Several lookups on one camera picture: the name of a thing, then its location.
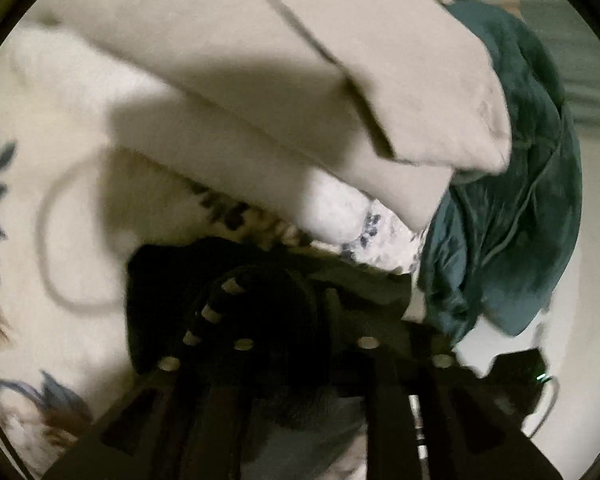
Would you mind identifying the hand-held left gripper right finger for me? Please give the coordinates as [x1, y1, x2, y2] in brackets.
[352, 332, 567, 480]

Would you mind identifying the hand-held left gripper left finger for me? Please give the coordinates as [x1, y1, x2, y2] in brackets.
[40, 332, 262, 480]

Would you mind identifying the dark striped sweater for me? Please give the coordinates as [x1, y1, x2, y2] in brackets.
[124, 237, 417, 428]

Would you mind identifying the teal plush blanket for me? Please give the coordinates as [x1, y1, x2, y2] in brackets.
[417, 0, 583, 342]

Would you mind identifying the floral bedspread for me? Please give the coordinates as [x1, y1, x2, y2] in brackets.
[0, 125, 423, 476]

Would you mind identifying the light beige folded garment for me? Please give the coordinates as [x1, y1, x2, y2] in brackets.
[111, 72, 455, 232]

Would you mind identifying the wide grey-green curtain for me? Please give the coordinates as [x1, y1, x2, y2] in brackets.
[445, 0, 600, 128]

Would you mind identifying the white folded garment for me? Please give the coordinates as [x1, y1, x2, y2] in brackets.
[0, 27, 373, 257]

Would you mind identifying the taupe folded garment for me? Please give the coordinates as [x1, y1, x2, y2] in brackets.
[45, 0, 514, 172]

